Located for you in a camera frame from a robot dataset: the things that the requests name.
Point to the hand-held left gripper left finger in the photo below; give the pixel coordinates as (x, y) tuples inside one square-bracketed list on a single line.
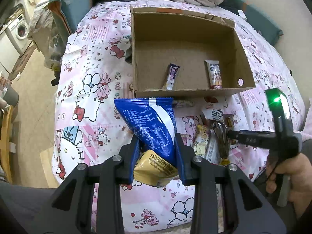
[(133, 156)]

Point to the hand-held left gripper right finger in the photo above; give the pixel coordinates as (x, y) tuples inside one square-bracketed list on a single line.
[(179, 156)]

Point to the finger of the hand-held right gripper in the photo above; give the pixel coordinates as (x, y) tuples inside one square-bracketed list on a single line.
[(248, 137)]

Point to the yellow checkered cartoon snack packet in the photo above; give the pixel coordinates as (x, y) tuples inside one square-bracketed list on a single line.
[(201, 141)]

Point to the dark brown snack packet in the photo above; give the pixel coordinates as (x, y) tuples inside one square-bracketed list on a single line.
[(220, 139)]

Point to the blue snack bag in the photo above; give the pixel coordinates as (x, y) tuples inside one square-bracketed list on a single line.
[(151, 126)]

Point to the white rounded snack packet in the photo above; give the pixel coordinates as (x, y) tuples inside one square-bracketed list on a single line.
[(214, 111)]

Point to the cardboard box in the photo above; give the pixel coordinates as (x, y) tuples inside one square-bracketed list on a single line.
[(182, 41)]

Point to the person's right hand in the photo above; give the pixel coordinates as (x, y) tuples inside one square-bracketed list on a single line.
[(299, 173)]

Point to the red white cartoon snack packet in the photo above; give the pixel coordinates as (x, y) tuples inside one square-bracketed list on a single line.
[(214, 74)]

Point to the purple white snack bar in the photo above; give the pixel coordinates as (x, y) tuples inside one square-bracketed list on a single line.
[(171, 75)]

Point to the white charger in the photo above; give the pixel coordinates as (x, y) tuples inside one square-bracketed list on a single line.
[(242, 14)]

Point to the person's grey pants leg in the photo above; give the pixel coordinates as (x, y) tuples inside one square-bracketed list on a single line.
[(19, 204)]

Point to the wooden chair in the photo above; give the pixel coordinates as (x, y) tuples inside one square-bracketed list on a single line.
[(7, 139)]

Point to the clear plastic bag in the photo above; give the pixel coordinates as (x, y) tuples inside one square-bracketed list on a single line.
[(53, 53)]

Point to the grey cylinder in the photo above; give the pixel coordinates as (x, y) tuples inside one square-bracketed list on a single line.
[(11, 95)]

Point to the teal cushion orange trim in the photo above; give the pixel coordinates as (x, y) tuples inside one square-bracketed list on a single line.
[(73, 12)]

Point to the white washing machine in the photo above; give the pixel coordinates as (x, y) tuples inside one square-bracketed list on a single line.
[(20, 31)]

